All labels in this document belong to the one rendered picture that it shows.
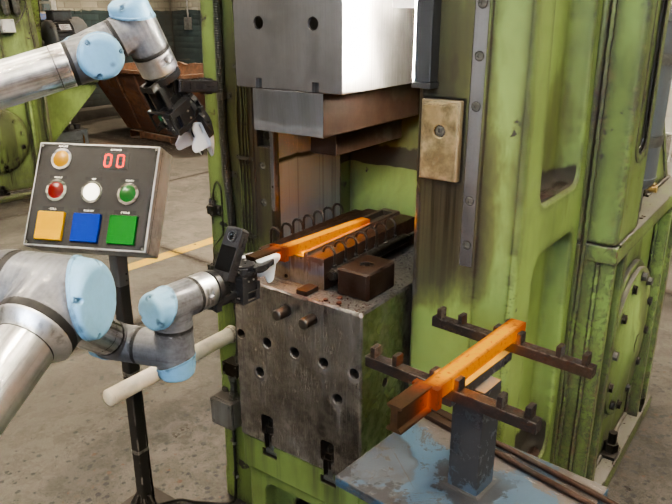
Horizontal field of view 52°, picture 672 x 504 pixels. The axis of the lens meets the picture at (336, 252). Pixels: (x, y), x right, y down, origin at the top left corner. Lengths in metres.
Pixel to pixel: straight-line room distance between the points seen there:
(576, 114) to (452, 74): 0.42
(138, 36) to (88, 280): 0.55
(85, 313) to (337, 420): 0.82
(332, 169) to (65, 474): 1.44
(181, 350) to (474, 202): 0.68
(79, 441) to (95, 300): 1.86
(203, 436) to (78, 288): 1.82
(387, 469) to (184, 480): 1.30
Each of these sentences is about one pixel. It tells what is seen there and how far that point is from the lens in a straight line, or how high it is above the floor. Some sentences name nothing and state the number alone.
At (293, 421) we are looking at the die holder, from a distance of 1.76.
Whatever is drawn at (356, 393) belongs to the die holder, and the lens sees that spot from 1.59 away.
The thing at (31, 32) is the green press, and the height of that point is 1.33.
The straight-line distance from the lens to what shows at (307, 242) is 1.62.
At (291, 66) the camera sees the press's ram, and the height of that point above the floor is 1.42.
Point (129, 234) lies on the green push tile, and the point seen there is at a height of 1.00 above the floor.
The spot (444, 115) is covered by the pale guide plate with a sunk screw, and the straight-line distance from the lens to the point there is 1.48.
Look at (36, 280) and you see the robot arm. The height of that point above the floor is 1.19.
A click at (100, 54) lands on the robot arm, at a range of 1.23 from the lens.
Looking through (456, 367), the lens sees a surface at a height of 0.99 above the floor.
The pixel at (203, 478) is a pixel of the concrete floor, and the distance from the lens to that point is 2.55.
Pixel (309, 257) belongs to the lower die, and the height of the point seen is 0.99.
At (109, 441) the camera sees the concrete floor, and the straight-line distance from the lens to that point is 2.81.
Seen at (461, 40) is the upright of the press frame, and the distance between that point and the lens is 1.47.
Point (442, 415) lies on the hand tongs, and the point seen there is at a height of 0.73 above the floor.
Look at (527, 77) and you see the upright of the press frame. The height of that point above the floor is 1.41.
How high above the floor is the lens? 1.54
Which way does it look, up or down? 20 degrees down
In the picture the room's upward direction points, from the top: straight up
